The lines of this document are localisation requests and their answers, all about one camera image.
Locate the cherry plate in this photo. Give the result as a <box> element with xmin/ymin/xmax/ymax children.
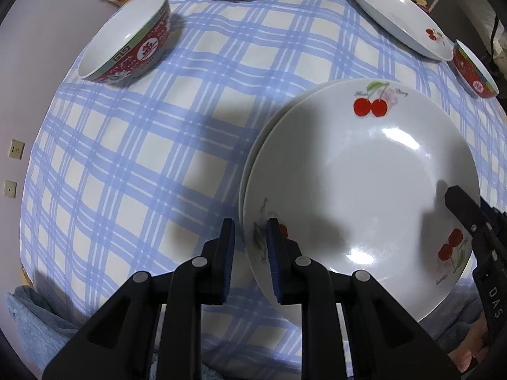
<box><xmin>238</xmin><ymin>86</ymin><xmax>322</xmax><ymax>215</ymax></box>
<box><xmin>239</xmin><ymin>78</ymin><xmax>480</xmax><ymax>320</ymax></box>
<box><xmin>355</xmin><ymin>0</ymin><xmax>454</xmax><ymax>62</ymax></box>

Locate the red patterned bowl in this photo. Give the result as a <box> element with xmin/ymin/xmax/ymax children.
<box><xmin>77</xmin><ymin>0</ymin><xmax>171</xmax><ymax>84</ymax></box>
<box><xmin>452</xmin><ymin>40</ymin><xmax>499</xmax><ymax>99</ymax></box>

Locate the person's right hand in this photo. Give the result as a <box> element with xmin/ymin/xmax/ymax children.
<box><xmin>449</xmin><ymin>313</ymin><xmax>488</xmax><ymax>373</ymax></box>

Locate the blue plaid tablecloth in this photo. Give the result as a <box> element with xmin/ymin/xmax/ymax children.
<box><xmin>19</xmin><ymin>0</ymin><xmax>507</xmax><ymax>372</ymax></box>

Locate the blue fleece garment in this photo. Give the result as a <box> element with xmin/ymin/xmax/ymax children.
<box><xmin>5</xmin><ymin>286</ymin><xmax>88</xmax><ymax>372</ymax></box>

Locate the wall socket lower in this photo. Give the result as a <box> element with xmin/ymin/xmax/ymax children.
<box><xmin>3</xmin><ymin>180</ymin><xmax>17</xmax><ymax>199</ymax></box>

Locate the wall socket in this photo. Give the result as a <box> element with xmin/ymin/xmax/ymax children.
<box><xmin>9</xmin><ymin>139</ymin><xmax>25</xmax><ymax>160</ymax></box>
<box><xmin>3</xmin><ymin>180</ymin><xmax>17</xmax><ymax>199</ymax></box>

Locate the wall socket upper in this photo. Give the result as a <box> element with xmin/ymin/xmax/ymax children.
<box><xmin>9</xmin><ymin>139</ymin><xmax>25</xmax><ymax>160</ymax></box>

